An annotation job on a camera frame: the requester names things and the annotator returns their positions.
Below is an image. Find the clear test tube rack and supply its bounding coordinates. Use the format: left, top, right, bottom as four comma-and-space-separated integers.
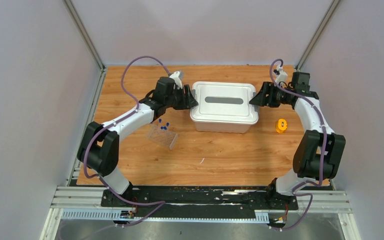
147, 124, 179, 150

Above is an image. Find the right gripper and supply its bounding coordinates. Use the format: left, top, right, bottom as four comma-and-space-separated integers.
249, 81, 291, 108

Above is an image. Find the white plastic lid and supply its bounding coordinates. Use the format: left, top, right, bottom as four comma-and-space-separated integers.
190, 81, 259, 126

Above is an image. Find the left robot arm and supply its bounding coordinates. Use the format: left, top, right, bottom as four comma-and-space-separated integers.
76, 76, 198, 207

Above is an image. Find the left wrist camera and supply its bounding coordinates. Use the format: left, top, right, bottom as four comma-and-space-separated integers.
168, 70, 184, 89

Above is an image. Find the pink plastic bin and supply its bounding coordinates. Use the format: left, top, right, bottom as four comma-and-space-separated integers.
194, 121, 257, 134

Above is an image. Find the yellow plastic block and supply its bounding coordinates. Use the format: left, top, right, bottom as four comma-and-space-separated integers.
275, 118, 288, 134

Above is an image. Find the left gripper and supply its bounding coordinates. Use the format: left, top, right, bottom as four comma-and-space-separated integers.
164, 84, 199, 111

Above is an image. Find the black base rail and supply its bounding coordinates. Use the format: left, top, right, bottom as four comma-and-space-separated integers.
100, 185, 299, 219

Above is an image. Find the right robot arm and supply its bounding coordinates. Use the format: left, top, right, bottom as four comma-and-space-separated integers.
249, 70, 346, 209

